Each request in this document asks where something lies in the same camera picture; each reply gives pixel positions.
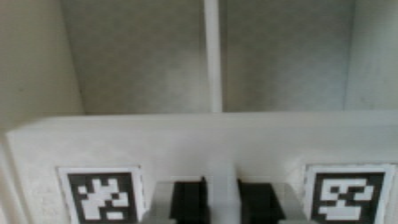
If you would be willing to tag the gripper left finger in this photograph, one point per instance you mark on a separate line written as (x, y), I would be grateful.
(188, 204)

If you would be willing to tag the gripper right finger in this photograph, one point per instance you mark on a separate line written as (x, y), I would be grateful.
(259, 206)

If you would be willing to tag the white cabinet door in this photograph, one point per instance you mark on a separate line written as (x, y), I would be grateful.
(257, 145)

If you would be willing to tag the white cabinet body box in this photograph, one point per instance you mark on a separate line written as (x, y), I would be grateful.
(119, 57)

